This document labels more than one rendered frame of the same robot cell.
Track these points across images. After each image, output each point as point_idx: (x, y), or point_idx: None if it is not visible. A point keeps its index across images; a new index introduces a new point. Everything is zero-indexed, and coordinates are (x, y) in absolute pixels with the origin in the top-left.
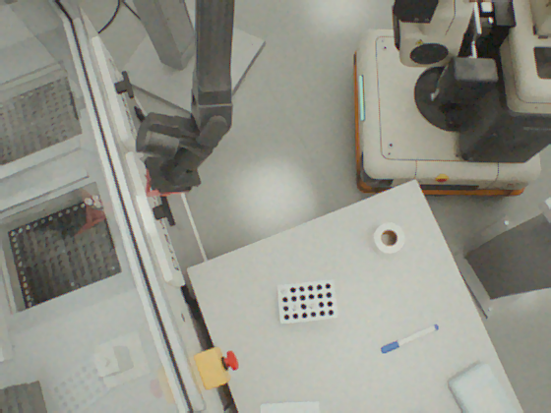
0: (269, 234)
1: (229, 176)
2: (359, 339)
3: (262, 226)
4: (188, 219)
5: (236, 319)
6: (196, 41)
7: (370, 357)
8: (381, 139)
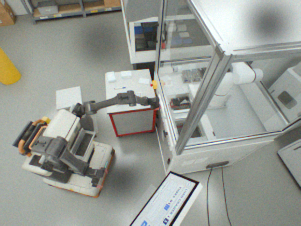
0: (141, 147)
1: (149, 165)
2: (128, 90)
3: (143, 149)
4: (161, 149)
5: (149, 97)
6: (143, 99)
7: (127, 87)
8: (104, 153)
